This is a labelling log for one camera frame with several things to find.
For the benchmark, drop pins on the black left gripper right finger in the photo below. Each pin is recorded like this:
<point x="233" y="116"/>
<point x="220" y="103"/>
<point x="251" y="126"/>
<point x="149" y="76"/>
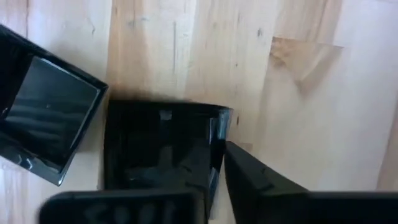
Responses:
<point x="295" y="208"/>

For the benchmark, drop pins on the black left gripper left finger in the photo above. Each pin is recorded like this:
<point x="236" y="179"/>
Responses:
<point x="124" y="208"/>

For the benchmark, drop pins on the small black square plate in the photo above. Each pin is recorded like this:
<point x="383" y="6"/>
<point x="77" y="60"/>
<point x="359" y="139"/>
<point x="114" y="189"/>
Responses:
<point x="149" y="140"/>
<point x="53" y="105"/>

